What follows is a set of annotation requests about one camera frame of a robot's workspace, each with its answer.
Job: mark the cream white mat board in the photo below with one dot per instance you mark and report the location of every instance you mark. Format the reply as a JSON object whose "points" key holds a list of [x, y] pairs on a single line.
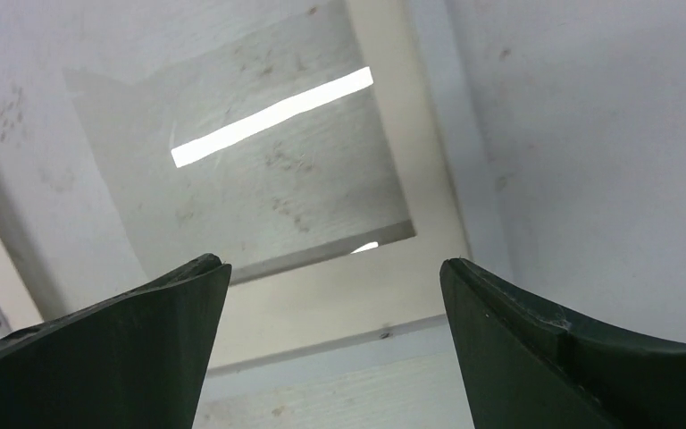
{"points": [[414, 177]]}

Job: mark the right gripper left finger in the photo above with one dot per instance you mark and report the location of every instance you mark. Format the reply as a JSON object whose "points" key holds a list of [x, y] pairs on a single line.
{"points": [[136, 360]]}

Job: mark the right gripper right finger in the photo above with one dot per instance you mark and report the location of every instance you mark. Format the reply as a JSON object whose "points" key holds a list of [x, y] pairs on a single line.
{"points": [[528, 362]]}

